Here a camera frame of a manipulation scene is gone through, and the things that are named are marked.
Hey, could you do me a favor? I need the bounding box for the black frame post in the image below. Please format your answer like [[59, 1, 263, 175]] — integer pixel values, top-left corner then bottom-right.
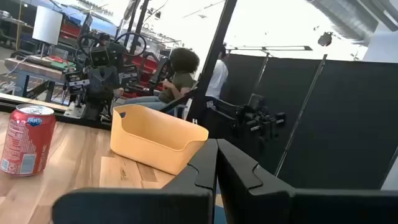
[[185, 0, 239, 127]]

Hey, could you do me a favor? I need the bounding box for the standing person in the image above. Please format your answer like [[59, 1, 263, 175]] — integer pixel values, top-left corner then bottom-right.
[[205, 46, 229, 100]]

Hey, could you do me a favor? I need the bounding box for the black frame brace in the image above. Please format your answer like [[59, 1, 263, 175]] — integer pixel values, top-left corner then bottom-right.
[[159, 88, 199, 113]]

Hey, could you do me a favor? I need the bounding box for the red tool cabinet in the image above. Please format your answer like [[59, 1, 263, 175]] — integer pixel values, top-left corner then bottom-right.
[[123, 54, 165, 97]]

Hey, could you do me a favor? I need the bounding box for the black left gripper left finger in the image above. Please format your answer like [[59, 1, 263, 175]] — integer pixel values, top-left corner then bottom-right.
[[52, 139, 218, 224]]

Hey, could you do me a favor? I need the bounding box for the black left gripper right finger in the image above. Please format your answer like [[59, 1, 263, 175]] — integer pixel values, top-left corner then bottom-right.
[[216, 139, 398, 224]]

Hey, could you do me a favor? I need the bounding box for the seated person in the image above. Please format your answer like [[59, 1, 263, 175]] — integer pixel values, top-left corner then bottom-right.
[[113, 47, 201, 116]]

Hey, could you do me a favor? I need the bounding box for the black hanging camera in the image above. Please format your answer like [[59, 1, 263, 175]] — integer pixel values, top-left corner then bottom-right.
[[317, 30, 334, 47]]

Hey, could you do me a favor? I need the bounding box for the wooden workbench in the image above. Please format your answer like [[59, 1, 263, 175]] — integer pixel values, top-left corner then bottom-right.
[[3, 55, 77, 103]]

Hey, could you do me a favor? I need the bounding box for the orange plastic bin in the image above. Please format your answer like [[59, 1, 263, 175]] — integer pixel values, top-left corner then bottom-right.
[[109, 104, 210, 176]]

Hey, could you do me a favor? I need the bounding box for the white lamp shade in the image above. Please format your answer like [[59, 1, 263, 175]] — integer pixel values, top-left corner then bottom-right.
[[32, 5, 63, 46]]

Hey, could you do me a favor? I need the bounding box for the overhead light bar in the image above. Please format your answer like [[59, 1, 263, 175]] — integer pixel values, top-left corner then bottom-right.
[[228, 45, 313, 52]]

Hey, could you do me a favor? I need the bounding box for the black background robot rig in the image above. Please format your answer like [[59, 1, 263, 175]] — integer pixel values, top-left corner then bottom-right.
[[63, 30, 175, 121]]

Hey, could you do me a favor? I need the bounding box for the thin grey pole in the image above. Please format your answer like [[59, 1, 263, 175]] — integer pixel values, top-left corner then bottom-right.
[[253, 52, 271, 93], [274, 54, 328, 177]]

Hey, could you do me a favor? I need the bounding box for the black partition wall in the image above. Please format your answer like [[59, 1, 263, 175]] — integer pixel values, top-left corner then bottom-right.
[[222, 53, 398, 190]]

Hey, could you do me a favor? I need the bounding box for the red Fanta soda can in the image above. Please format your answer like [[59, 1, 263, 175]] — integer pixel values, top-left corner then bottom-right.
[[0, 103, 57, 177]]

